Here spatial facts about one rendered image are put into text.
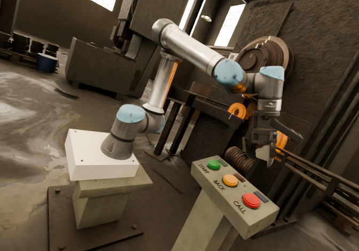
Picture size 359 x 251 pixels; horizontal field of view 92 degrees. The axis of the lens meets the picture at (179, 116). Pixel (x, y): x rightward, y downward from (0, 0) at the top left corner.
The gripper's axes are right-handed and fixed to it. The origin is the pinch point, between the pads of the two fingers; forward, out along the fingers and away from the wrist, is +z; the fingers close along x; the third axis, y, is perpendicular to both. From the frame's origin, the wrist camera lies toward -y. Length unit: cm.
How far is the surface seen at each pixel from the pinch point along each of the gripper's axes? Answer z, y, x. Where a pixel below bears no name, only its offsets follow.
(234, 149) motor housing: 14, 15, -46
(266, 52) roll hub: -50, -1, -69
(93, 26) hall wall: -320, 762, -676
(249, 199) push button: -1.8, 7.7, 27.4
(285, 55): -47, -13, -71
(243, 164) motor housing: 19.2, 9.2, -36.9
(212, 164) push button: -5.2, 18.7, 18.1
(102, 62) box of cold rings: -66, 238, -169
